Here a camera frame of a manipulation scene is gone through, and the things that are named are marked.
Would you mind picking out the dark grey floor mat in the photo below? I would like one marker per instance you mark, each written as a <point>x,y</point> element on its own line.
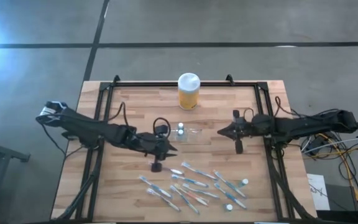
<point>342,199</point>

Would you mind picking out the white paper sheet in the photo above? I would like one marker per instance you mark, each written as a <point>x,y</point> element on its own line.
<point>317,193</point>

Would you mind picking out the orange white toothbrush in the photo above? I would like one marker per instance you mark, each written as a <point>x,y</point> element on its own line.
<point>193,196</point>

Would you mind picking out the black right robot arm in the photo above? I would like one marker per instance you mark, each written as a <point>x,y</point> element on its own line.
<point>306,124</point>

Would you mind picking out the black power box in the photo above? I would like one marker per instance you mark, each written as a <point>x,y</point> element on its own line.
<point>315,143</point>

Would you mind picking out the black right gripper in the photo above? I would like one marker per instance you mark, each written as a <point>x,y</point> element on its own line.
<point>244,127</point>

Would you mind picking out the clear acrylic organizer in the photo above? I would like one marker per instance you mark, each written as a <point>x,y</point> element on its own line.
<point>193,136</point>

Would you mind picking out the black aluminium table frame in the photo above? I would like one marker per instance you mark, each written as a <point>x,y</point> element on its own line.
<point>148,84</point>

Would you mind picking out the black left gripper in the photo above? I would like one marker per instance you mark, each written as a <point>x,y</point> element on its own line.
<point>154,144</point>

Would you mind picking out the yellow canister white lid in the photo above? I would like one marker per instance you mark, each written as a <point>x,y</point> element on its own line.
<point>189,93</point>

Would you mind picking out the black floor equipment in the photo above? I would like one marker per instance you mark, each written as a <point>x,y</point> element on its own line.
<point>346,218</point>

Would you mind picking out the black metal stand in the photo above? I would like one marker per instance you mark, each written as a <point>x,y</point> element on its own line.
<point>2,149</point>

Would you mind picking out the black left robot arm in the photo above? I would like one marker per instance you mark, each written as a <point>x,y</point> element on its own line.
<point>85,126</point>

